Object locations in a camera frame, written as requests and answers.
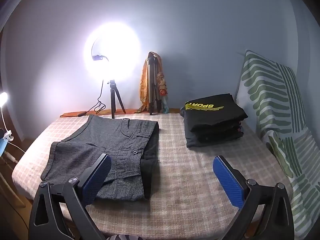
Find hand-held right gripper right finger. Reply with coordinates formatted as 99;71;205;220
212;155;295;240

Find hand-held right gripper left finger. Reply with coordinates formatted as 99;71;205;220
29;153;112;240

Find grey tweed pants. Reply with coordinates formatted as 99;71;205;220
41;114;160;202

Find checkered bed sheet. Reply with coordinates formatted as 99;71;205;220
12;112;293;235

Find folded black garment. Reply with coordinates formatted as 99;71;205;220
185;122;244;148

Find striped cloth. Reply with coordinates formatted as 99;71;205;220
106;233;143;240

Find orange mattress cover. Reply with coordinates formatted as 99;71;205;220
60;107;185;118

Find green leaf pattern pillow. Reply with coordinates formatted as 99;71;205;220
266;126;320;233
235;49;308;143

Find gooseneck phone holder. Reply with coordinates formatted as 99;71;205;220
91;37;110;63

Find white clip lamp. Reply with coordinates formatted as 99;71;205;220
0;92;13;140

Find white cable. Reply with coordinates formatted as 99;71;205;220
5;142;25;165

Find black ring light tripod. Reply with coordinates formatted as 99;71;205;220
106;79;127;119

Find wooden furniture frame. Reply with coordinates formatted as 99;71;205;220
0;155;25;208

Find black ring light cable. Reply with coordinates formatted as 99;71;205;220
77;80;105;117

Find folded camera tripod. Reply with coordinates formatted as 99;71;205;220
147;52;162;115

